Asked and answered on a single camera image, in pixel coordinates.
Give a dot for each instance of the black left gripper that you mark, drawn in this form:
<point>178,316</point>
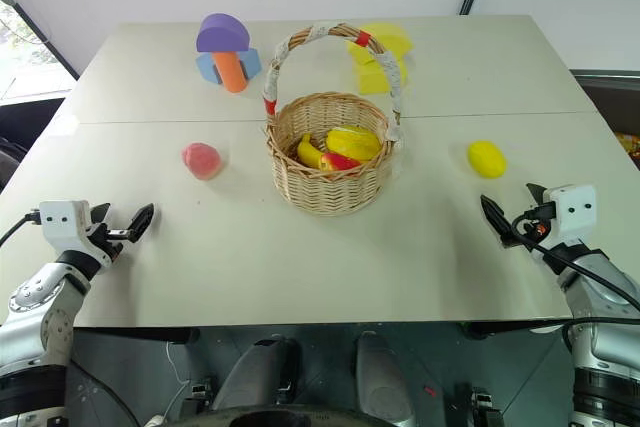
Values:
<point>107,242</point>

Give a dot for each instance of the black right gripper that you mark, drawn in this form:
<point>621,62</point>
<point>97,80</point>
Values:
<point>530,234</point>

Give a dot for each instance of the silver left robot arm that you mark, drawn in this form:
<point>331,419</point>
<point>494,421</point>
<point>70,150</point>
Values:
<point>45,297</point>

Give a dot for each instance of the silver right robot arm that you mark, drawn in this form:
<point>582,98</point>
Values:
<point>600,307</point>

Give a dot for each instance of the yellow toy lemon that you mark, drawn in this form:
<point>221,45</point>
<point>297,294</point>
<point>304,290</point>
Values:
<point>487,159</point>

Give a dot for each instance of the pink toy peach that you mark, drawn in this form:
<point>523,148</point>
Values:
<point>201,161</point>

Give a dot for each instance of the dark furniture beside table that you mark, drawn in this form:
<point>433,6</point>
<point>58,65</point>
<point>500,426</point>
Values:
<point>612,92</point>

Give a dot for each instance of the yellow toy starfruit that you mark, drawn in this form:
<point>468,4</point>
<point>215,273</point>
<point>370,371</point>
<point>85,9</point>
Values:
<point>352,143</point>

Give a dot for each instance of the orange foam cylinder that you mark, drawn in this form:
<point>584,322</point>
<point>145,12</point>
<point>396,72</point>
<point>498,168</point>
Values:
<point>231,72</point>

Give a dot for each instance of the red and yellow toy mango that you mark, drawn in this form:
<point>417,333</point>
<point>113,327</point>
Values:
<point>337,162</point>

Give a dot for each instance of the yellow toy banana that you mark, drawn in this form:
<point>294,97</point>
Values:
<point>307,152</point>

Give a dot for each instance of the blue foam arch block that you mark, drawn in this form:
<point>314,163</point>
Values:
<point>252,64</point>

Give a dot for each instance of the yellow half-round foam block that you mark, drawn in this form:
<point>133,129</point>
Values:
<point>390,39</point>

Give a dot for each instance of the purple half-round foam block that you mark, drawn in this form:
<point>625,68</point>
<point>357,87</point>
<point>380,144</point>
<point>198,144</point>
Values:
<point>222,32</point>

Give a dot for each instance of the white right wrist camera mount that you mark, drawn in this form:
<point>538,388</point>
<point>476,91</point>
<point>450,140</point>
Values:
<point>572,212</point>

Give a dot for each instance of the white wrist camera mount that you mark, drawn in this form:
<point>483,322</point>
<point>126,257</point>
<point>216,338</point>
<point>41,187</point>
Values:
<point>572,212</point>
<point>62,224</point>

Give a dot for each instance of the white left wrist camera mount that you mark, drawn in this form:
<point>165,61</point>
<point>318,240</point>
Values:
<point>62,224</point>

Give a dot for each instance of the black window frame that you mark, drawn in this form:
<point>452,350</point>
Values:
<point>35,22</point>

